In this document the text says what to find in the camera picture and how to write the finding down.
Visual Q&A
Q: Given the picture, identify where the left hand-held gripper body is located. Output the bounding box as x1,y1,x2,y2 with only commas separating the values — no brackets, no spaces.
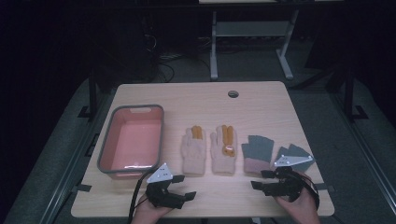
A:
145,162,186,210

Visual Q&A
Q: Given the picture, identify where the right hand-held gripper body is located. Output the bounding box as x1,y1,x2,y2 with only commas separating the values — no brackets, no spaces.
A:
263,155,314,203

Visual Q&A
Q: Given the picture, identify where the grey and pink fingerless glove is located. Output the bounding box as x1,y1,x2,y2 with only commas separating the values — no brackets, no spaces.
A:
241,134,276,174
275,143,316,173

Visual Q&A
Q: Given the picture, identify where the beige glove with orange fingers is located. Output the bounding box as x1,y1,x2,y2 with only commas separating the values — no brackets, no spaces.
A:
181,124,207,175

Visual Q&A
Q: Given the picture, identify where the beige glove with animal patch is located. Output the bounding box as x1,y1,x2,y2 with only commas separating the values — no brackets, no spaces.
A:
209,124,238,175

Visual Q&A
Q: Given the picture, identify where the pink basin with grey rim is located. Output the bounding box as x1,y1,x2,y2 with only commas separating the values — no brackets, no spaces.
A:
96,104,165,181

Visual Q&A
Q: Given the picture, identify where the person's left hand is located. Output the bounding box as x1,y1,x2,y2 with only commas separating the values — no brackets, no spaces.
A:
130,194,174,224

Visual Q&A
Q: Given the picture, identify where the person's right hand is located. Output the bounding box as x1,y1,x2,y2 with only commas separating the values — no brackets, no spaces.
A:
275,175,321,224

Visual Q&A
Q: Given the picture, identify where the black tape strip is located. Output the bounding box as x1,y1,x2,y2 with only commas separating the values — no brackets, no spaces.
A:
72,184,93,193
312,183,336,192

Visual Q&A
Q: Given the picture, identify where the black metal stand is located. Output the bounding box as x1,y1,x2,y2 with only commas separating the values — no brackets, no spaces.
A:
78,62,106,120
342,62,370,123

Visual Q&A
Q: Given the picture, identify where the right hand-held gripper cable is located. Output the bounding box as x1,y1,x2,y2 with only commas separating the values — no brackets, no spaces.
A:
297,172,321,210

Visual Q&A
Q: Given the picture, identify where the hand-held gripper cable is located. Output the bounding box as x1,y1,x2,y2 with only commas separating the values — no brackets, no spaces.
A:
126,169,157,224
297,172,321,210

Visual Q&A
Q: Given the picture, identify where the left hand-held gripper cable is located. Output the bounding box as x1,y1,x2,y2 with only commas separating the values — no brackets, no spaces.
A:
126,169,157,224

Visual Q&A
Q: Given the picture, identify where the grey metal floor rail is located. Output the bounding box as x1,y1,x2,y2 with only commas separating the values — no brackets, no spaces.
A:
330,91,396,208
38,92,108,224

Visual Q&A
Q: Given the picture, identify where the tangle of floor cables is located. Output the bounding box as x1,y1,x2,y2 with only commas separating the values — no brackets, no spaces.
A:
141,32,213,83

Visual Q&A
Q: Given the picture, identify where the grey metal desk frame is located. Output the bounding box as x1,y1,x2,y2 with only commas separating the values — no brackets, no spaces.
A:
209,8,300,81

